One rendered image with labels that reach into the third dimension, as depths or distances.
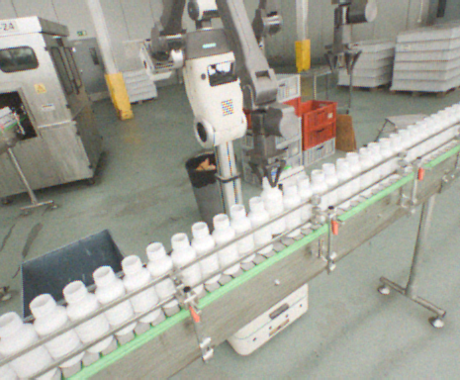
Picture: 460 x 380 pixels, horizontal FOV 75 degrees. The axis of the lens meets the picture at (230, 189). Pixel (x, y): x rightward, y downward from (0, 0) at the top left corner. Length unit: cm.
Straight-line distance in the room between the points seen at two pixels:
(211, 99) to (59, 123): 314
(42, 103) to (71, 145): 57
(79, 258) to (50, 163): 319
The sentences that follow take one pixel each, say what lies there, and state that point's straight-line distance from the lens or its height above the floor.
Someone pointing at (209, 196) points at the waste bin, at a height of 39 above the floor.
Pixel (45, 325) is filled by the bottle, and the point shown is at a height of 113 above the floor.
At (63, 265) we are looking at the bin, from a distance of 134.
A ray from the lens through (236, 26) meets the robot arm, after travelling 78.
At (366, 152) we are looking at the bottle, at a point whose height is 116.
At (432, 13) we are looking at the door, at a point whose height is 134.
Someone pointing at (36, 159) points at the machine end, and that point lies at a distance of 447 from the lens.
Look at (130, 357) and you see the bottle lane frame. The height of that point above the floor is 96.
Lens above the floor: 157
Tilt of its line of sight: 27 degrees down
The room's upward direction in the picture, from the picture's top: 8 degrees counter-clockwise
